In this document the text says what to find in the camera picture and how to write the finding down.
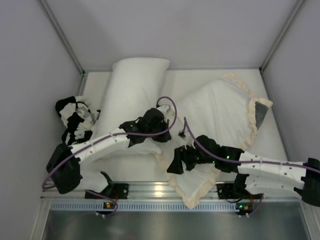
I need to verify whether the purple cable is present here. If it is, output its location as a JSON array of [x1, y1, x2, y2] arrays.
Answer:
[[41, 96, 178, 189], [183, 116, 320, 174]]

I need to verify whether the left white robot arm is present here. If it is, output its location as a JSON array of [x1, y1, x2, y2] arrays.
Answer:
[[46, 105, 172, 197]]

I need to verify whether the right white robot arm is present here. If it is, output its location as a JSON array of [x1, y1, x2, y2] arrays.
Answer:
[[166, 135, 320, 207]]

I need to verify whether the black white patterned cloth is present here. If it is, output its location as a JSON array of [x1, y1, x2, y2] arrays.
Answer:
[[55, 95, 101, 146]]

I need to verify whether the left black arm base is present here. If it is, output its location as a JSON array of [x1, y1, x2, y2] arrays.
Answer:
[[84, 182, 129, 200]]

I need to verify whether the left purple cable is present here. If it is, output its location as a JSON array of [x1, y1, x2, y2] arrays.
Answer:
[[41, 96, 178, 189]]

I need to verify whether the right aluminium corner post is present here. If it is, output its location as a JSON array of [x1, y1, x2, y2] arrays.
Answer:
[[259, 0, 308, 74]]

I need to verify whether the aluminium corner post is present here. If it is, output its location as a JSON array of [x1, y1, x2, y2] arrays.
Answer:
[[36, 0, 87, 76], [259, 0, 308, 74]]

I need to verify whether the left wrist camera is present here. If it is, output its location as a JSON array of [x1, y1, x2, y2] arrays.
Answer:
[[156, 104, 175, 121]]

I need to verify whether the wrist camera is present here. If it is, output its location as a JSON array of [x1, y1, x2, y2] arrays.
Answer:
[[156, 104, 175, 121], [178, 130, 188, 140]]

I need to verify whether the plain white pillow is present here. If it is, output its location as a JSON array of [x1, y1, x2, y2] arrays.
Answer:
[[89, 57, 171, 161]]

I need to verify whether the grey cream frilled pillowcase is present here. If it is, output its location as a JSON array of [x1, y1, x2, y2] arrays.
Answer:
[[155, 73, 273, 209]]

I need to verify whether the slotted grey cable duct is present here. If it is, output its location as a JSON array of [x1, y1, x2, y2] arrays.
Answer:
[[50, 200, 250, 213]]

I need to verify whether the aluminium mounting rail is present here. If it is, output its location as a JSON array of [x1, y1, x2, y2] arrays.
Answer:
[[41, 181, 301, 201]]

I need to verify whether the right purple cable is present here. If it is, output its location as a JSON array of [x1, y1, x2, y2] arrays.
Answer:
[[183, 116, 320, 174]]

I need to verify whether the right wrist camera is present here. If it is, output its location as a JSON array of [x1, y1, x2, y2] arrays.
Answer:
[[178, 130, 188, 140]]

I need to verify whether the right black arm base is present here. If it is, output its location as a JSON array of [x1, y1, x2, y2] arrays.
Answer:
[[216, 183, 246, 203]]

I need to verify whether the left aluminium corner post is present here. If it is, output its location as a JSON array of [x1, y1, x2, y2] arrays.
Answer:
[[36, 0, 87, 76]]

